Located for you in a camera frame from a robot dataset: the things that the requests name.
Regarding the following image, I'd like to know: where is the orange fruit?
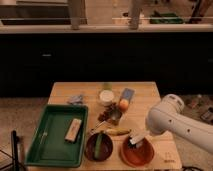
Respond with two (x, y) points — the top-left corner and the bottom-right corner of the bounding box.
(119, 99), (129, 112)

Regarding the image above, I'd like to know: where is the yellow banana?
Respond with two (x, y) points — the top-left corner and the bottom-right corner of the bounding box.
(104, 129), (131, 136)

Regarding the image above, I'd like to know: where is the red grapes bunch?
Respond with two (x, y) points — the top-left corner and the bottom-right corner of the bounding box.
(98, 103), (117, 121)

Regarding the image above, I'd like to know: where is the black chair frame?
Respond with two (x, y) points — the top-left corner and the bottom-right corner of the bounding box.
(0, 130), (27, 171)

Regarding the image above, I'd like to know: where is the white round container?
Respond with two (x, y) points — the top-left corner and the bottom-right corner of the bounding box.
(99, 90), (114, 106)

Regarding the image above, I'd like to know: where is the green box on counter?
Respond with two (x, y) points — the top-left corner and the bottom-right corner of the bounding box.
(150, 11), (184, 24)

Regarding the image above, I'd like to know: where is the grey crumpled cloth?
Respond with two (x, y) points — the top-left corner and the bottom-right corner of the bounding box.
(67, 95), (83, 105)

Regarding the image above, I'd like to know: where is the green cucumber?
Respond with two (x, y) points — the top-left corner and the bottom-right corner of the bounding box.
(94, 133), (103, 159)

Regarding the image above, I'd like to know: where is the wooden block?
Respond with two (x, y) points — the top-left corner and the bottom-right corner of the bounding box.
(65, 118), (82, 142)

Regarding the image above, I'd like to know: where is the metal measuring cup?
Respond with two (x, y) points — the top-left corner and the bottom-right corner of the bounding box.
(90, 110), (122, 133)

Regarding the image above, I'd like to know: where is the red bowl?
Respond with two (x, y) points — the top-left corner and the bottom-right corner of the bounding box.
(120, 136), (154, 167)

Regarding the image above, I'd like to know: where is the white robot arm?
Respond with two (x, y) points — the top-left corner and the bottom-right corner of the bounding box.
(145, 94), (213, 154)

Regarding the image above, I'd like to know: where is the dark brown bowl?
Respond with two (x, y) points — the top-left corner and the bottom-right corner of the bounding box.
(85, 132), (113, 162)

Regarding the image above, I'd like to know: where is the green plastic tray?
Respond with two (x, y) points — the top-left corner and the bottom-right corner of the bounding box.
(25, 105), (88, 168)

